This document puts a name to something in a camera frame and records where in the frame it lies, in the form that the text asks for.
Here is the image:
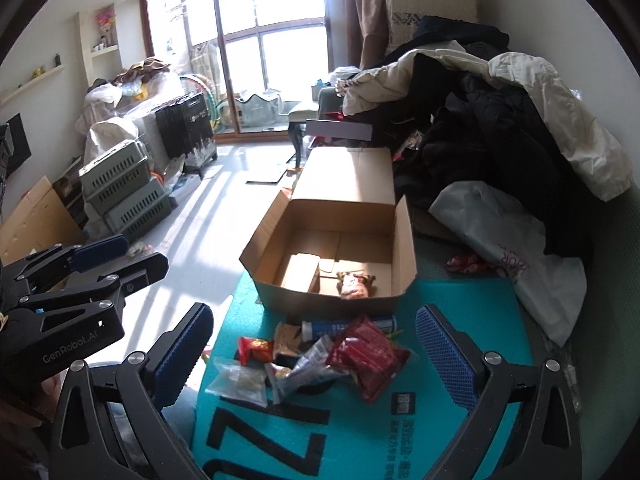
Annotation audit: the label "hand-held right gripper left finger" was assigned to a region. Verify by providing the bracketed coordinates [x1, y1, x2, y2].
[50, 302, 216, 480]

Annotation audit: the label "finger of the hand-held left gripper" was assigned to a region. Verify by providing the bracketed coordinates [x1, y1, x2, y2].
[0, 234, 130, 293]
[0, 254, 169, 335]

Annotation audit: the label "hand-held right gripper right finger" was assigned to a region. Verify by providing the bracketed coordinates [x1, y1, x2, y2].
[415, 304, 583, 480]

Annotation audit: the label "waffle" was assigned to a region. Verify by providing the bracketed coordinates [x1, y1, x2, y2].
[205, 357, 271, 408]

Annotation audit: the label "small bright red packet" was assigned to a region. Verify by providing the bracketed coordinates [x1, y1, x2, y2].
[236, 336, 276, 366]

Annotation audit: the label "dark red snack packet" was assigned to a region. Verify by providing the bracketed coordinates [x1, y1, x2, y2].
[325, 316, 418, 405]

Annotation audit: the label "brown seaweed snack packet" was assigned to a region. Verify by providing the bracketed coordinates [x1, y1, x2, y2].
[272, 322, 306, 356]

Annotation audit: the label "silver snack packet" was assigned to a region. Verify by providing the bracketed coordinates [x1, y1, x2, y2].
[265, 335, 351, 403]

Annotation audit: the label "blue candy tube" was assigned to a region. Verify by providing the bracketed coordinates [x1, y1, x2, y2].
[301, 315, 398, 341]

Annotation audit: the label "cardboard box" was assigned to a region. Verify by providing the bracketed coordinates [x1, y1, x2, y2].
[239, 146, 418, 313]

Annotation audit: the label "person's left hand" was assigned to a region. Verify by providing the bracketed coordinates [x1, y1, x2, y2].
[0, 375, 58, 431]

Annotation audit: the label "teal printed mat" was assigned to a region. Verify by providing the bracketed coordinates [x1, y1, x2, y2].
[192, 255, 533, 480]

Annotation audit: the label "large brown carton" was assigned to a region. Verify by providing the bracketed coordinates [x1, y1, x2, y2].
[0, 175, 86, 263]

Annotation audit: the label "red crumpled wrapper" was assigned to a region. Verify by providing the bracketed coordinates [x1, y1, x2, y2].
[445, 252, 493, 277]

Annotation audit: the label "white sack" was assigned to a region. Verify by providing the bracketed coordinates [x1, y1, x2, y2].
[82, 117, 139, 166]

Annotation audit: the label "brown wrapped snack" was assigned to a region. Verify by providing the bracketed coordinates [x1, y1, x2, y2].
[336, 270, 377, 301]

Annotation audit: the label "brown stitched cloth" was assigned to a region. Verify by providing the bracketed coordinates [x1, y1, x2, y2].
[412, 207, 466, 241]

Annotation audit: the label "black screen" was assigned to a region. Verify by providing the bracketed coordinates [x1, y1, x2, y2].
[0, 112, 33, 181]

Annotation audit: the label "white plastic bag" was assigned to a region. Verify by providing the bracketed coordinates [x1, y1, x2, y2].
[429, 180, 588, 346]

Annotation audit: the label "row of black folding crates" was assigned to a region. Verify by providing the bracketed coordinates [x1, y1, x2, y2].
[155, 91, 218, 171]

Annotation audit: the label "plastic-covered clutter pile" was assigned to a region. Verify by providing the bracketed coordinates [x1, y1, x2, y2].
[80, 57, 201, 161]

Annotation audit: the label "colourful hoop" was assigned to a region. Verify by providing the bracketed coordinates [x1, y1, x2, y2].
[180, 72, 227, 132]

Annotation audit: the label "white fabric basket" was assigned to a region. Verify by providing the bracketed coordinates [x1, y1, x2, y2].
[235, 89, 286, 128]

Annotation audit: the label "red patterned packets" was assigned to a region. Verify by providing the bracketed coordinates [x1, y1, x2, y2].
[395, 130, 426, 161]

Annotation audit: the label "small dark-legged table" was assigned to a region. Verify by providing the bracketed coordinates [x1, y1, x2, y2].
[287, 100, 321, 168]

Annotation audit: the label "pile of black clothes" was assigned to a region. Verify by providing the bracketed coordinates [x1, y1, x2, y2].
[390, 15, 601, 261]

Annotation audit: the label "flat dark box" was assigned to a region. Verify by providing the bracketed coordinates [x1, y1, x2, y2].
[306, 119, 373, 143]

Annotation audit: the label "brown-framed glass door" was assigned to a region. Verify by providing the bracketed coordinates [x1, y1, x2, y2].
[140, 0, 333, 136]

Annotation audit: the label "white thin jacket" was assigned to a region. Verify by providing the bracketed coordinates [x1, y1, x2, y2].
[487, 52, 635, 203]

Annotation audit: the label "cream fleece-lined jacket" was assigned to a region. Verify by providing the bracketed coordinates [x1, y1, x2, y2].
[342, 40, 482, 117]

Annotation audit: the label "brown curtain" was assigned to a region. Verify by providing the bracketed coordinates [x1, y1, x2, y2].
[325, 0, 388, 68]

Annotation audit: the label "cream lace cloth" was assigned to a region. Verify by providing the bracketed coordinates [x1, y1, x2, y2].
[377, 0, 483, 56]

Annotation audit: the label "white wall shelf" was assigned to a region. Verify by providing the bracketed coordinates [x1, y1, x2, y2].
[0, 62, 66, 106]

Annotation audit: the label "wall alcove shelf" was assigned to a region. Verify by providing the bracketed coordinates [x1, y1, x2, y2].
[75, 2, 121, 86]

